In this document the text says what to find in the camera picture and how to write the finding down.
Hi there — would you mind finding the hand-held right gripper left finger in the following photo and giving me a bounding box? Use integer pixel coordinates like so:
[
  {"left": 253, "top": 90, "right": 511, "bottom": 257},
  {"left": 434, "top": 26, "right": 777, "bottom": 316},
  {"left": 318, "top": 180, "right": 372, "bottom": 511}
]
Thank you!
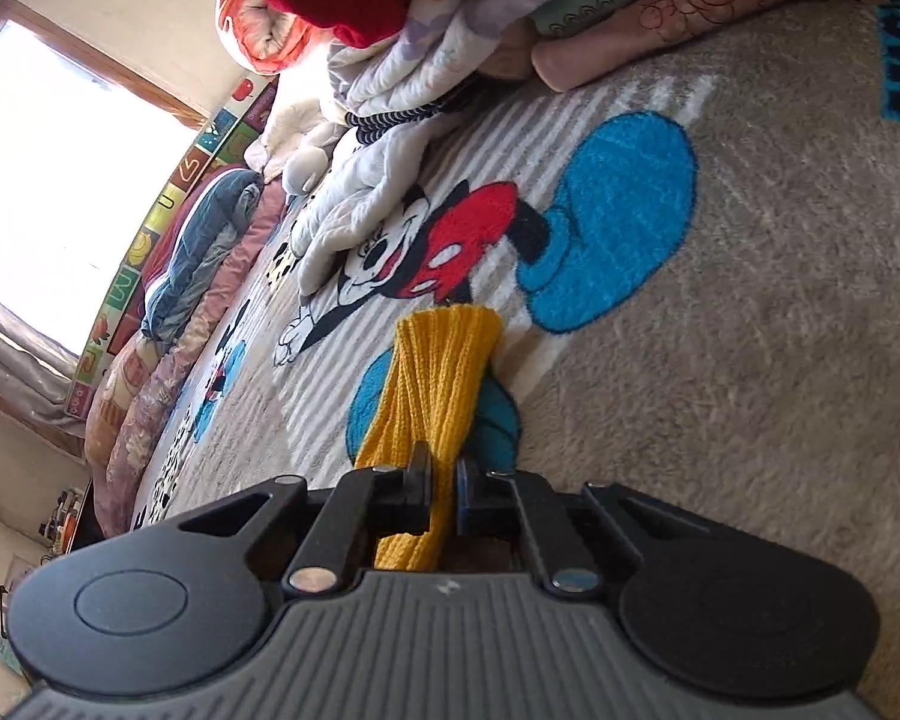
[{"left": 169, "top": 441, "right": 434, "bottom": 593}]

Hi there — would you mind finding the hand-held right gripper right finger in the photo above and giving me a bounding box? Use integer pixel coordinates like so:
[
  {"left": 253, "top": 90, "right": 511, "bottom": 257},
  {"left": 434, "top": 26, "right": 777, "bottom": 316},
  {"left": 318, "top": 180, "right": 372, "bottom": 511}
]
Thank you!
[{"left": 456, "top": 457, "right": 692, "bottom": 593}]

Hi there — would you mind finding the yellow knitted sweater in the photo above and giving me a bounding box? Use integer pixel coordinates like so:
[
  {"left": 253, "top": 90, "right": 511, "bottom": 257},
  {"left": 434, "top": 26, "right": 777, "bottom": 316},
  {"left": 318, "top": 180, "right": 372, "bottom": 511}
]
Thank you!
[{"left": 352, "top": 305, "right": 505, "bottom": 572}]

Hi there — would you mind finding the printed cartoon blanket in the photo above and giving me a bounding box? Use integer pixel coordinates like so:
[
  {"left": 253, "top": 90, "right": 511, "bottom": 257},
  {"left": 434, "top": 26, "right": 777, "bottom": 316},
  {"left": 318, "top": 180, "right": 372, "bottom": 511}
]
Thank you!
[{"left": 127, "top": 0, "right": 900, "bottom": 720}]

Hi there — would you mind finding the pale grey garment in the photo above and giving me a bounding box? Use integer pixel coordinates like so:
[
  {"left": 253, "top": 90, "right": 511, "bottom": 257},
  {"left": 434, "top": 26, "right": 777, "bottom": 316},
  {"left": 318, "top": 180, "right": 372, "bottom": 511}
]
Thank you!
[{"left": 292, "top": 120, "right": 458, "bottom": 297}]

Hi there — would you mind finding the blue velvet cushion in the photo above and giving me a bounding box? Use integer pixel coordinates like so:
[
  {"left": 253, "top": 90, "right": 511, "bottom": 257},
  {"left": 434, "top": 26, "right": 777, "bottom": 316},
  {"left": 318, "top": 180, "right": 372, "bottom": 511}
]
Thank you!
[{"left": 141, "top": 169, "right": 263, "bottom": 338}]

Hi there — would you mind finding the pale plush toy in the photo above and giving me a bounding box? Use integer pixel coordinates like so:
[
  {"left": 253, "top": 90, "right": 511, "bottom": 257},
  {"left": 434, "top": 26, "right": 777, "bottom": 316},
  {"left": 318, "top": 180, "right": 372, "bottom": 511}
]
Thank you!
[{"left": 281, "top": 146, "right": 329, "bottom": 197}]

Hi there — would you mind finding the dark cluttered shelf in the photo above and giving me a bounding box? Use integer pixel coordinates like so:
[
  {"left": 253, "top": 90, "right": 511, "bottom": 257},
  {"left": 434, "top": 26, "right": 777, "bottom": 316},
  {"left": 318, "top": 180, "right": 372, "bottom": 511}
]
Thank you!
[{"left": 37, "top": 480, "right": 95, "bottom": 552}]

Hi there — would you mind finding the black white striped cloth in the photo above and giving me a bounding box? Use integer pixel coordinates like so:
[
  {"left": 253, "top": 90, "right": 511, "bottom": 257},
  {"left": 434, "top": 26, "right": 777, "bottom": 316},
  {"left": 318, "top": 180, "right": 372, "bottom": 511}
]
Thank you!
[{"left": 345, "top": 106, "right": 451, "bottom": 145}]

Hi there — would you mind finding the white fluffy duvet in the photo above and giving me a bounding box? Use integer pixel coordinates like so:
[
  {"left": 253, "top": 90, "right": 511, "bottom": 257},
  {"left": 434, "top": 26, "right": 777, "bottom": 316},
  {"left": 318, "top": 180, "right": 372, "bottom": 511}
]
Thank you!
[{"left": 244, "top": 86, "right": 346, "bottom": 181}]

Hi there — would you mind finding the grey curtain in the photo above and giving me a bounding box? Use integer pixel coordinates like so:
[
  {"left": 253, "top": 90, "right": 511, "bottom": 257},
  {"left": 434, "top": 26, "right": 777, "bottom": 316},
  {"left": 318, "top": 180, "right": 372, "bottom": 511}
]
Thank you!
[{"left": 0, "top": 281, "right": 83, "bottom": 432}]

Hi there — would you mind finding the white floral quilt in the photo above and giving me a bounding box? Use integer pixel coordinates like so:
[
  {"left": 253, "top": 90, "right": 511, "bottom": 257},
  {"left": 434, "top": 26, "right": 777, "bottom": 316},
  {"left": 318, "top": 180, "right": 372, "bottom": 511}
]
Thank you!
[{"left": 326, "top": 0, "right": 563, "bottom": 121}]

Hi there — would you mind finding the wooden framed window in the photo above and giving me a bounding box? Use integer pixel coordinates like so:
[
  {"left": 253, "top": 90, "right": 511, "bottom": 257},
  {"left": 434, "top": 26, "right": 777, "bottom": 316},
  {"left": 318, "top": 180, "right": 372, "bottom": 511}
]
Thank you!
[{"left": 0, "top": 0, "right": 211, "bottom": 361}]

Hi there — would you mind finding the pink embroidered pillow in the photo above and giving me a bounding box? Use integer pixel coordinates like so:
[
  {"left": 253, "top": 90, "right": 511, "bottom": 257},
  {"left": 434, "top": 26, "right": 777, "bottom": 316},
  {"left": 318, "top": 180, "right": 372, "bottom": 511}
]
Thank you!
[{"left": 531, "top": 0, "right": 796, "bottom": 93}]

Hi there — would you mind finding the coral quilt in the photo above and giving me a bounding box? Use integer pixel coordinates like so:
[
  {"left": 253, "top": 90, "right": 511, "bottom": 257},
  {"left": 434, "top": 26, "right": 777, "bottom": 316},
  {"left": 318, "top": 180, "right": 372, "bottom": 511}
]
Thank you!
[{"left": 217, "top": 0, "right": 323, "bottom": 76}]

